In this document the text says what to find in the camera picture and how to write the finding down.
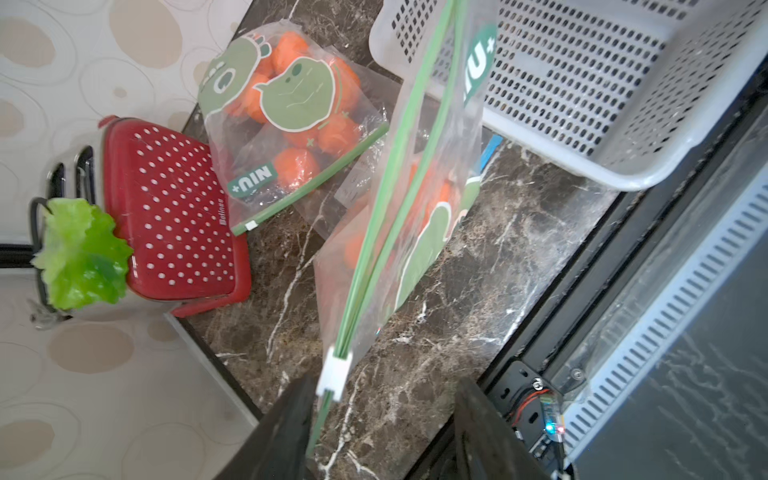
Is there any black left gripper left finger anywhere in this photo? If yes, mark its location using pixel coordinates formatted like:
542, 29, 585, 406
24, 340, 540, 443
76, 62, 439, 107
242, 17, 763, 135
214, 374, 317, 480

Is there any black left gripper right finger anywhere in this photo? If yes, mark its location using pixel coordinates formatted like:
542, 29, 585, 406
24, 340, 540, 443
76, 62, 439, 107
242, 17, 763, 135
454, 378, 549, 480

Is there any blue-seal zip-top bag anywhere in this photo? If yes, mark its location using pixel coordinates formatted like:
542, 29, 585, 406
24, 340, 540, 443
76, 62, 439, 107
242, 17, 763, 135
477, 134, 504, 173

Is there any red polka-dot toaster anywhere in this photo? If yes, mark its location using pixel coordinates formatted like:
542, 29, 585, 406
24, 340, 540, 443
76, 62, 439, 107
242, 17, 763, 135
42, 116, 252, 320

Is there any green plastic lettuce leaf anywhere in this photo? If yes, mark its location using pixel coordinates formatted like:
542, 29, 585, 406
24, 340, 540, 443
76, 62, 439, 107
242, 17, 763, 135
32, 198, 133, 310

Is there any white perforated plastic basket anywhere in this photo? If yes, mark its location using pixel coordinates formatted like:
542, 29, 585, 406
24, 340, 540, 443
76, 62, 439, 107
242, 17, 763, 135
368, 0, 768, 192

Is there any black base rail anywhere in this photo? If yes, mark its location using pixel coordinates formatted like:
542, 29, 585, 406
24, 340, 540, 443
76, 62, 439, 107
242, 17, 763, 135
413, 71, 768, 480

